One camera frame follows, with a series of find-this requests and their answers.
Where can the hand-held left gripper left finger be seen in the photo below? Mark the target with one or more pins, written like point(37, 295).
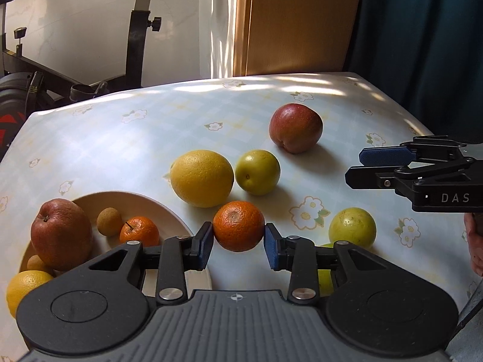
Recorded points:
point(205, 245)

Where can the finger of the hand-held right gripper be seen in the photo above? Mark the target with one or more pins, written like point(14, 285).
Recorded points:
point(385, 155)
point(369, 178)

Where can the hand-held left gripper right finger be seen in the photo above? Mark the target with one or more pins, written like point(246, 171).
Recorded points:
point(271, 249)

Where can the orange mandarin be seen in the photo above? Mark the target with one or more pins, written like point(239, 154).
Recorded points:
point(140, 232)
point(239, 226)

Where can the green citrus fruit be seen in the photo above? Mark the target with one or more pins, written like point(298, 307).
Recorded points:
point(352, 227)
point(324, 281)

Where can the beige plate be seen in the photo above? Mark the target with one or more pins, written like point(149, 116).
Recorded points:
point(151, 207)

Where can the large yellow orange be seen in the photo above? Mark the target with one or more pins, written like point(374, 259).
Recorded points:
point(202, 178)

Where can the small yellow-green orange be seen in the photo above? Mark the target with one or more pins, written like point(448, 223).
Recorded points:
point(257, 172)

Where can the small brown round fruit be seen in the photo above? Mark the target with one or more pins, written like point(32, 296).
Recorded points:
point(109, 221)
point(36, 264)

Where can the medium yellow orange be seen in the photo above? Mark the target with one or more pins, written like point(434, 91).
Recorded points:
point(22, 290)

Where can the person's right hand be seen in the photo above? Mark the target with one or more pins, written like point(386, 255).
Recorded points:
point(475, 241)

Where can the smooth red apple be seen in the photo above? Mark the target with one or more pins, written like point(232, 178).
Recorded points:
point(296, 128)

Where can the dark blue curtain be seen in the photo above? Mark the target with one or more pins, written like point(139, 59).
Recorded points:
point(415, 45)

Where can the wrinkled red apple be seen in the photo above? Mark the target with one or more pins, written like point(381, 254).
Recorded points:
point(60, 233)

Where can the wooden door panel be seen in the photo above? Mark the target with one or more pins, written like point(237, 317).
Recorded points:
point(298, 19)

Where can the black exercise bike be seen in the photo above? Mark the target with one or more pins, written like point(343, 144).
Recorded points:
point(134, 45)

